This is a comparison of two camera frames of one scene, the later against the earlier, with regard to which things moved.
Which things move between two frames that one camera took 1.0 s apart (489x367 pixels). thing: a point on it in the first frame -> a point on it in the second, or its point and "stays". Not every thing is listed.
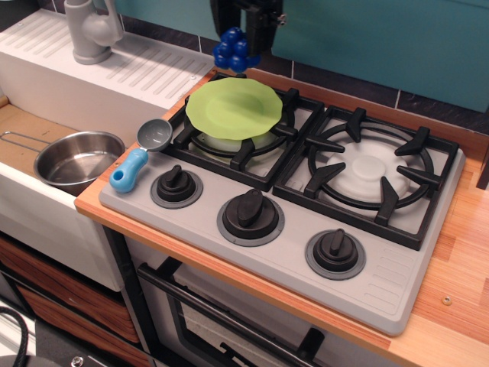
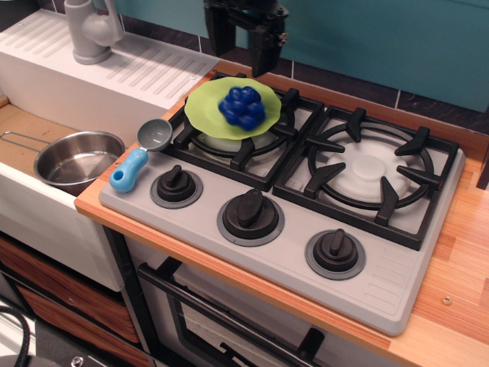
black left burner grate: (256, 162) stays
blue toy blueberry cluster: (232, 52) -> (243, 108)
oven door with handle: (186, 317) stays
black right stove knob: (335, 254) stays
